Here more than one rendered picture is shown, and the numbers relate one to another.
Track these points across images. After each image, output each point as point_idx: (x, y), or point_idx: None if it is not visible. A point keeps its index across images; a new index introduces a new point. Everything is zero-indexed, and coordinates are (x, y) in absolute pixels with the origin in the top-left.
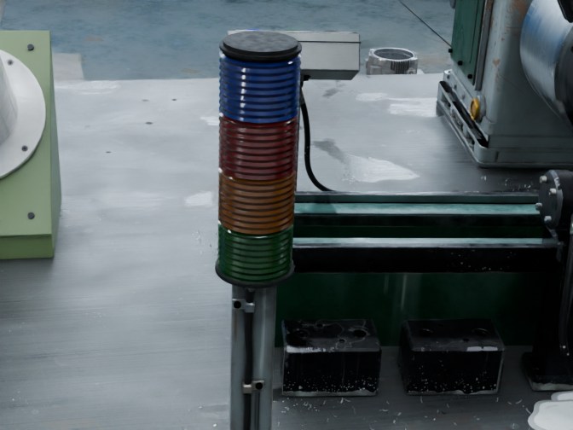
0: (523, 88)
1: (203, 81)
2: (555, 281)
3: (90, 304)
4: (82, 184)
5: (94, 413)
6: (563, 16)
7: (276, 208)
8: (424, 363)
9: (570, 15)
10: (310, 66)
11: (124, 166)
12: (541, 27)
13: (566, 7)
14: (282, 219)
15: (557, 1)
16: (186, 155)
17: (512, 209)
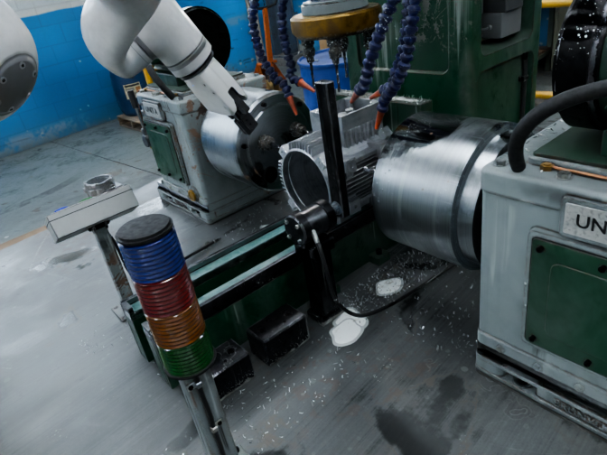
0: (213, 174)
1: (14, 246)
2: (312, 268)
3: (45, 428)
4: None
5: None
6: (243, 133)
7: (197, 320)
8: (272, 346)
9: (247, 131)
10: (109, 214)
11: (0, 325)
12: (217, 141)
13: (244, 127)
14: (201, 325)
15: (238, 126)
16: (38, 297)
17: (259, 241)
